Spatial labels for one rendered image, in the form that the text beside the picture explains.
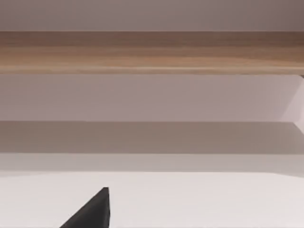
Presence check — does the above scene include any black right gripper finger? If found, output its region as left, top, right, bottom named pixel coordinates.
left=58, top=187, right=111, bottom=228

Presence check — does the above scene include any wooden shelf board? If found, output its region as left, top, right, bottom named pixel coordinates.
left=0, top=30, right=304, bottom=76

